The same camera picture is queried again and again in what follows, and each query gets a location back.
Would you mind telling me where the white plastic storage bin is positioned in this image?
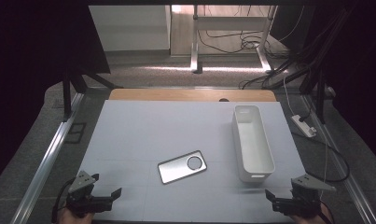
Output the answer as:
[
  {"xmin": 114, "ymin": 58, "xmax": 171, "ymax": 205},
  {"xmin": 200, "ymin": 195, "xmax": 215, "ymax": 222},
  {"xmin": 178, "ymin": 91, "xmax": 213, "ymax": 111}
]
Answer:
[{"xmin": 231, "ymin": 104, "xmax": 276, "ymax": 184}]

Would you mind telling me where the hand-held gripper black cable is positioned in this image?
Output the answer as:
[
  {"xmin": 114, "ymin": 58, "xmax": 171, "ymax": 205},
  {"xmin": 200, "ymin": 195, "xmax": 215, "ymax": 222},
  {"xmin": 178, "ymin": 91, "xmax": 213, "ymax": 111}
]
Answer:
[
  {"xmin": 50, "ymin": 176, "xmax": 77, "ymax": 224},
  {"xmin": 318, "ymin": 200, "xmax": 337, "ymax": 224}
]

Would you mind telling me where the white power strip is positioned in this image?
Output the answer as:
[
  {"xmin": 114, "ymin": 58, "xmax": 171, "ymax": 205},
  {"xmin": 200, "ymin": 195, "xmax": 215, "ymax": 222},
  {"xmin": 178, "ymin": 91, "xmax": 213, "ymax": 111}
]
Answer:
[{"xmin": 290, "ymin": 114, "xmax": 318, "ymax": 139}]

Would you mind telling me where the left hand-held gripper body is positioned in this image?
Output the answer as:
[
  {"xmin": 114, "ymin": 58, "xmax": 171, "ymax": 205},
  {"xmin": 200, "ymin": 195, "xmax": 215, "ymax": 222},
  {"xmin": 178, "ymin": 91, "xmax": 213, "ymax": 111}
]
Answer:
[{"xmin": 65, "ymin": 170, "xmax": 114, "ymax": 217}]

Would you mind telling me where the right hand-held gripper black cable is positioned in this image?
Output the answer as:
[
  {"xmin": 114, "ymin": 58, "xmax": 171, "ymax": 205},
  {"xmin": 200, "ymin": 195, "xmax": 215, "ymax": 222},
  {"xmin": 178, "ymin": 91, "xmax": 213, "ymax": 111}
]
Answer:
[{"xmin": 318, "ymin": 200, "xmax": 337, "ymax": 224}]

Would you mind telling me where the white cabinet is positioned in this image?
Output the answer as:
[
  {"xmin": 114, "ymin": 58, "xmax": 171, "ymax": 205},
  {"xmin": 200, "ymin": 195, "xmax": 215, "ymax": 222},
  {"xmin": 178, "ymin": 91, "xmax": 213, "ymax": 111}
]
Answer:
[{"xmin": 88, "ymin": 4, "xmax": 173, "ymax": 52}]

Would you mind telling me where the wooden table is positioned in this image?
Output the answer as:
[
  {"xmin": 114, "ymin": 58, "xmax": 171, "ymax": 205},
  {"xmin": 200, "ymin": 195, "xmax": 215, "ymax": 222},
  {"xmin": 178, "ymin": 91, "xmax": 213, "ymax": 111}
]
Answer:
[{"xmin": 108, "ymin": 88, "xmax": 278, "ymax": 103}]

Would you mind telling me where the white desk frame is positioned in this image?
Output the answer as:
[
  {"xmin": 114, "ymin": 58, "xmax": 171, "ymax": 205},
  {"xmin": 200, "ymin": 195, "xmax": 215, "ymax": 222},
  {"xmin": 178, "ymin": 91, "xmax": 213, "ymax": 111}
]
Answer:
[{"xmin": 189, "ymin": 4, "xmax": 274, "ymax": 75}]

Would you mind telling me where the black curtain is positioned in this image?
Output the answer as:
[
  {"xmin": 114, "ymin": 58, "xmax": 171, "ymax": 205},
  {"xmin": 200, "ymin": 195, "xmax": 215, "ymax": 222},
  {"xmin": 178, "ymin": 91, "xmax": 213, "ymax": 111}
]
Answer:
[
  {"xmin": 271, "ymin": 0, "xmax": 376, "ymax": 169},
  {"xmin": 0, "ymin": 0, "xmax": 112, "ymax": 190}
]

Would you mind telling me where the thin white cable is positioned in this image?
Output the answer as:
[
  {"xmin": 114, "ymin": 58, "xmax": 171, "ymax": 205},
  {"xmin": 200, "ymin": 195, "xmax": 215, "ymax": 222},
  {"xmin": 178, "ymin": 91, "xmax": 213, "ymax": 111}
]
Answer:
[{"xmin": 318, "ymin": 133, "xmax": 331, "ymax": 201}]

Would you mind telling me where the dark floor outlet plate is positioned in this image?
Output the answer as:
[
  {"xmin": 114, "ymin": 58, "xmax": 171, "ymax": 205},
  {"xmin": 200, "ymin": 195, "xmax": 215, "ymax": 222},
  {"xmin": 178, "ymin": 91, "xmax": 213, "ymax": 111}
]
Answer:
[{"xmin": 63, "ymin": 122, "xmax": 88, "ymax": 145}]

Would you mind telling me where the black cable tangle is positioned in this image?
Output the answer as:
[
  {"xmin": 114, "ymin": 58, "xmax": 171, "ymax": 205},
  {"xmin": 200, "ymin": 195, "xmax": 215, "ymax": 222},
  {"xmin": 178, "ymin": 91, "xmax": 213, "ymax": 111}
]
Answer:
[{"xmin": 197, "ymin": 29, "xmax": 322, "ymax": 91}]

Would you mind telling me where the white table mat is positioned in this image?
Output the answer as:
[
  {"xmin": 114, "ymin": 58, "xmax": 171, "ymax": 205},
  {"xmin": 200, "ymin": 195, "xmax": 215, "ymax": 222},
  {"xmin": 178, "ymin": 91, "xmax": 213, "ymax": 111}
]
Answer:
[{"xmin": 63, "ymin": 99, "xmax": 321, "ymax": 224}]

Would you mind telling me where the dark phone case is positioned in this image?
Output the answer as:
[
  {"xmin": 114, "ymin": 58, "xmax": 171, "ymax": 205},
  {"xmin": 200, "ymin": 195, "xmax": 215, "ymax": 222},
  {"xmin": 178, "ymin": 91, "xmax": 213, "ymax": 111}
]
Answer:
[{"xmin": 157, "ymin": 149, "xmax": 208, "ymax": 185}]

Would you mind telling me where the black metal stand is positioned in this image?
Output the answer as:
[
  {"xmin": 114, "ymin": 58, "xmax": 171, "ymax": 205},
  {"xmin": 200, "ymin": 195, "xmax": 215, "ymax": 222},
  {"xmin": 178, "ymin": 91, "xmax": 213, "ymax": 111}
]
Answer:
[
  {"xmin": 60, "ymin": 65, "xmax": 125, "ymax": 123},
  {"xmin": 298, "ymin": 66, "xmax": 329, "ymax": 125}
]

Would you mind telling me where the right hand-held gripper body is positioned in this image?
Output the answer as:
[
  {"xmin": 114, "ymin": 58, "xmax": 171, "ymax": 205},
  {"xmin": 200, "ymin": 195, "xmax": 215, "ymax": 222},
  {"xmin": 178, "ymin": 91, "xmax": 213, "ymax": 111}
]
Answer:
[{"xmin": 272, "ymin": 174, "xmax": 337, "ymax": 218}]

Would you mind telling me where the person's left hand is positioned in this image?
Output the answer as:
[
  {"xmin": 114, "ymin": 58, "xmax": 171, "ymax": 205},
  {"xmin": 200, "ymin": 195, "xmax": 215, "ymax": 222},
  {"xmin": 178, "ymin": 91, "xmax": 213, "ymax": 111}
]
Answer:
[{"xmin": 56, "ymin": 207, "xmax": 95, "ymax": 224}]

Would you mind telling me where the black floor cable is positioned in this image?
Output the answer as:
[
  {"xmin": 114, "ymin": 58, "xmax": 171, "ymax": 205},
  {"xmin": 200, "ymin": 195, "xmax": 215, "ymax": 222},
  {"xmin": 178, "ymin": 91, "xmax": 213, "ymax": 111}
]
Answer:
[{"xmin": 290, "ymin": 130, "xmax": 351, "ymax": 184}]

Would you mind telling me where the person's right hand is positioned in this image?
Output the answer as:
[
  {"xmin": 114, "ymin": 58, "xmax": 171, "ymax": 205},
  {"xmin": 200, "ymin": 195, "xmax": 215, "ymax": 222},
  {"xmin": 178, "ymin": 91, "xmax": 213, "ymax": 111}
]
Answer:
[{"xmin": 289, "ymin": 203, "xmax": 333, "ymax": 224}]

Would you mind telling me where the metal floor rail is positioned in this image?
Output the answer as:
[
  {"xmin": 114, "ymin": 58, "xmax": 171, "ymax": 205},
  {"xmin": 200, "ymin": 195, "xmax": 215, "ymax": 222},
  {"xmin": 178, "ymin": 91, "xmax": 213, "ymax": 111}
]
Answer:
[
  {"xmin": 9, "ymin": 92, "xmax": 86, "ymax": 224},
  {"xmin": 299, "ymin": 92, "xmax": 376, "ymax": 224}
]

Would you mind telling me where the left hand-held gripper black cable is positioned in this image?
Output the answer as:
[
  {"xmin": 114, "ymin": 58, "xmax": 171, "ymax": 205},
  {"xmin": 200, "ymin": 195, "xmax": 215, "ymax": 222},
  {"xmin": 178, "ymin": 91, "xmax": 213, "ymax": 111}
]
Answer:
[{"xmin": 50, "ymin": 176, "xmax": 77, "ymax": 224}]

